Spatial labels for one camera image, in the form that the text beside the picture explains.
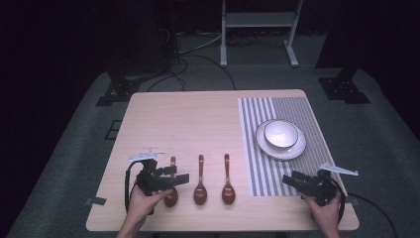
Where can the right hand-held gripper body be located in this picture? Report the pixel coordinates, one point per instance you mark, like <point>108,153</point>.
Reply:
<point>322,190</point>

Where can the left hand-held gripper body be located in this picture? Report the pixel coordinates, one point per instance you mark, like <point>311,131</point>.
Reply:
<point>148,180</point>

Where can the reddish-brown wooden spoon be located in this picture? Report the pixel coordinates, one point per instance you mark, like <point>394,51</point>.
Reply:
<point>171,198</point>
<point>228,195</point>
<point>200,195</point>

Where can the person's right hand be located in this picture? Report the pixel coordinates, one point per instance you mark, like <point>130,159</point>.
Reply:
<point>325,214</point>

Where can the person's left hand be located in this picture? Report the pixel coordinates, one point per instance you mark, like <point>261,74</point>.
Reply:
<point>140,205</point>

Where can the white plate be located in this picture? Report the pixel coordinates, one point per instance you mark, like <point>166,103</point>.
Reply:
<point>280,153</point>

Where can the grey tape piece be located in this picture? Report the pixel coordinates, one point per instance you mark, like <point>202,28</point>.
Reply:
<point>353,201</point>
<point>96,201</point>

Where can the white bowl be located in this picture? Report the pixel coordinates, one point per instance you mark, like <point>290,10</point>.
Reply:
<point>280,134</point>

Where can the grey white striped placemat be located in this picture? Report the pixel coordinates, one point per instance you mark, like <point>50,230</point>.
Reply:
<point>297,105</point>

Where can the black stand with base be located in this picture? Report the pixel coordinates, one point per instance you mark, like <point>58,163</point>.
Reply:
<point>120,90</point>
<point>343,90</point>

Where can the white metal stand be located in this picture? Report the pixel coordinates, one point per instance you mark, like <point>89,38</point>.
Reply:
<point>261,19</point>

